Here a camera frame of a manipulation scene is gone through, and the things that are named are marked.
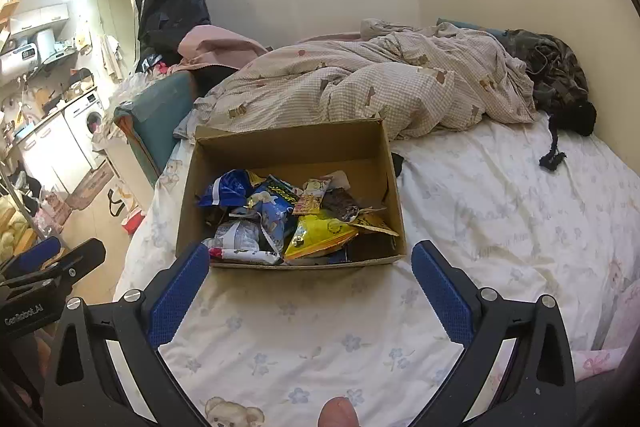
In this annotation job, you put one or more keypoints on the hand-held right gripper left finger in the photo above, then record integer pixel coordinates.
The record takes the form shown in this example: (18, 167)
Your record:
(177, 297)

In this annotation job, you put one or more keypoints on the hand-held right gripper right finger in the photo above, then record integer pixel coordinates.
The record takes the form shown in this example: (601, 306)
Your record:
(442, 292)

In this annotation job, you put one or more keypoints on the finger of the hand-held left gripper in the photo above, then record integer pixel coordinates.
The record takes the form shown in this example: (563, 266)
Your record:
(32, 257)
(75, 259)

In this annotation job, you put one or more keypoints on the white red-trimmed snack packet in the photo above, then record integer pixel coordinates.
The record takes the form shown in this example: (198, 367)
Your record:
(240, 234)

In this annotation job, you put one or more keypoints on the tan orange snack packet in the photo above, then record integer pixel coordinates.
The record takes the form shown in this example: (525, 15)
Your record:
(372, 223)

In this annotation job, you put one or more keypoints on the shiny blue foil packet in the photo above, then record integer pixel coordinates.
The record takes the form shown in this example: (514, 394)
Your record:
(225, 189)

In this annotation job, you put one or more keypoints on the blue cartoon snack packet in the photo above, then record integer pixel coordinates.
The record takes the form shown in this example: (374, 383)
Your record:
(275, 212)

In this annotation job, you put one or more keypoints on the dark brown snack packet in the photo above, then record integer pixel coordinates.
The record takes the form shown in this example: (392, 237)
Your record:
(340, 204)

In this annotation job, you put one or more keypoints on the yellow snack packet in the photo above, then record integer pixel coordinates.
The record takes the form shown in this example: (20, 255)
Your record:
(317, 234)

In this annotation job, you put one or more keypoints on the beige cartoon snack packet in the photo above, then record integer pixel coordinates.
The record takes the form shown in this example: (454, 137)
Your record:
(311, 197)

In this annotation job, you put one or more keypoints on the cardboard box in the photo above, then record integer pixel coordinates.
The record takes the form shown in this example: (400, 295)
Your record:
(290, 157)

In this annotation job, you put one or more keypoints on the person's right hand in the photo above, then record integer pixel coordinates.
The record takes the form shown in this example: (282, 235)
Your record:
(339, 413)

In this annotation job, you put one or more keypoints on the red and white shopping bag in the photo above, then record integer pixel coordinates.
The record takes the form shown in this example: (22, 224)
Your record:
(127, 212)

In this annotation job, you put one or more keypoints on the brown patterned rug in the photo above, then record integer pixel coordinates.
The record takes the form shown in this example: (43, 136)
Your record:
(92, 184)

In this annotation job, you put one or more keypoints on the white kitchen cabinet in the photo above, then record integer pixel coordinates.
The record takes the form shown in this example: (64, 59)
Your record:
(45, 152)

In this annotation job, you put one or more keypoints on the white washing machine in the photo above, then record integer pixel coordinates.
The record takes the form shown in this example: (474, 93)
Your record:
(87, 127)

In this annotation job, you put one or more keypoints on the black sock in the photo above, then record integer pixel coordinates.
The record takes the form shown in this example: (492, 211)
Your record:
(397, 164)

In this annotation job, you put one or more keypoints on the teal padded board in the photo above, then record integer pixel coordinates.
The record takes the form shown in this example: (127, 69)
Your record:
(155, 127)

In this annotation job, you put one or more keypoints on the pink bow-print cloth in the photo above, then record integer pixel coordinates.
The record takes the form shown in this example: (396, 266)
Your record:
(610, 337)

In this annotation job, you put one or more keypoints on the white water heater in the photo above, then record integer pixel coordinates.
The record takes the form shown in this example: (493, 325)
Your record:
(17, 61)

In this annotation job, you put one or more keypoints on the white hanging towel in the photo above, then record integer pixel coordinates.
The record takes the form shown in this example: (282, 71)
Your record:
(111, 57)

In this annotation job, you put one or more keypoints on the checked bear-print duvet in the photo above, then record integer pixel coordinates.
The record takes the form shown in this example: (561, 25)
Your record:
(360, 82)

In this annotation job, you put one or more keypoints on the dark camouflage clothing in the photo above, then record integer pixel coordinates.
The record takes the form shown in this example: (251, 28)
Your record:
(555, 72)

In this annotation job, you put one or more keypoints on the teal pillow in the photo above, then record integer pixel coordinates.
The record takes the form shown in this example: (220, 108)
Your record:
(467, 27)

